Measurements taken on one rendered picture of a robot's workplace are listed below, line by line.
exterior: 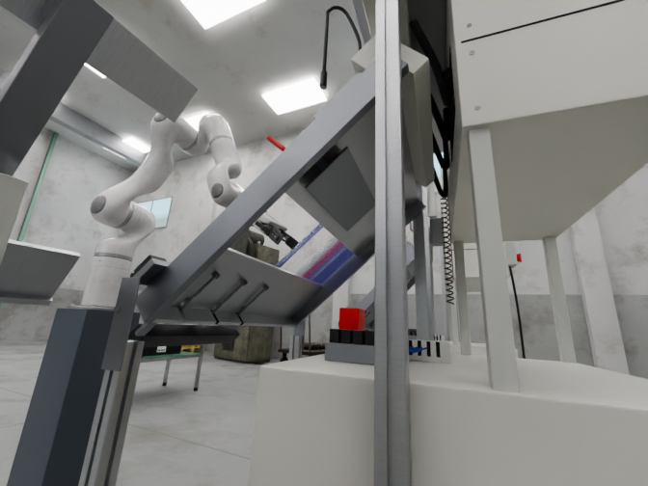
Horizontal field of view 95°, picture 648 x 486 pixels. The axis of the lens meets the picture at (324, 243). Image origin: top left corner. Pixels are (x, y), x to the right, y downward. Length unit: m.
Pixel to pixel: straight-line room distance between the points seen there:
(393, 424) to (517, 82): 0.52
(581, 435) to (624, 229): 5.64
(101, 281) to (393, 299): 1.07
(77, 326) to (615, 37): 1.42
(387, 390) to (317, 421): 0.13
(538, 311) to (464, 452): 5.10
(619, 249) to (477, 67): 5.44
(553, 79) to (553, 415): 0.46
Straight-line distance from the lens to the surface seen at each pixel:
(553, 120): 0.59
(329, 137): 0.59
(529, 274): 5.59
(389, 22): 0.67
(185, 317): 0.79
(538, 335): 5.50
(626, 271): 5.90
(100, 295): 1.29
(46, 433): 1.31
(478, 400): 0.46
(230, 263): 0.74
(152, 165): 1.33
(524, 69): 0.61
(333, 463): 0.51
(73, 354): 1.24
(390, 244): 0.44
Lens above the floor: 0.69
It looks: 16 degrees up
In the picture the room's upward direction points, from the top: 3 degrees clockwise
